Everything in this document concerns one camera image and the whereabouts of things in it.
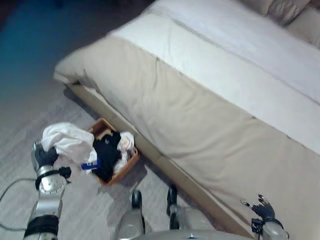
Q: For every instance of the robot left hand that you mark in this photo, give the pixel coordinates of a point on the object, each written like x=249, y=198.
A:
x=44, y=155

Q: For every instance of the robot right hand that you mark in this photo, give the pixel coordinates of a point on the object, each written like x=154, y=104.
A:
x=264, y=209

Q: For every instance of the white cloth garment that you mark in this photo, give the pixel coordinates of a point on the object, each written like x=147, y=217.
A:
x=67, y=142

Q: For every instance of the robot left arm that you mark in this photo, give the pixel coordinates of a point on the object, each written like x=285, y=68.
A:
x=46, y=200

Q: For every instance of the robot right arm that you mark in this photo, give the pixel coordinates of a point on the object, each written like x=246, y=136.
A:
x=271, y=228

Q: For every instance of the blue and white garment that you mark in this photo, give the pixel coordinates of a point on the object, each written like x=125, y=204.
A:
x=90, y=166

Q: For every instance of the black garment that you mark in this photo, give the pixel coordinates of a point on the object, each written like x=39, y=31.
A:
x=108, y=155

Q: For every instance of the brown rectangular basket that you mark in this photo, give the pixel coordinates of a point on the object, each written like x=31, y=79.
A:
x=117, y=172

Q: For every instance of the white garment with print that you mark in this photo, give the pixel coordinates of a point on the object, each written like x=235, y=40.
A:
x=125, y=148

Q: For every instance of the robot silver torso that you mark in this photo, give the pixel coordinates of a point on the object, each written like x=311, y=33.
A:
x=175, y=235

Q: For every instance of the robot left leg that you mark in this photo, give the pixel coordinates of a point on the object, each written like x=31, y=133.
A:
x=135, y=220

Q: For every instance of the bed with beige cover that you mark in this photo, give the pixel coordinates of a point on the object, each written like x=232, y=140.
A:
x=200, y=105

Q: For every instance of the white bed sheet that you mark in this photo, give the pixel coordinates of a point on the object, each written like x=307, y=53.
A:
x=237, y=42

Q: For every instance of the patterned beige pillow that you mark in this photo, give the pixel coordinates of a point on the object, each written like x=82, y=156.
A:
x=285, y=10

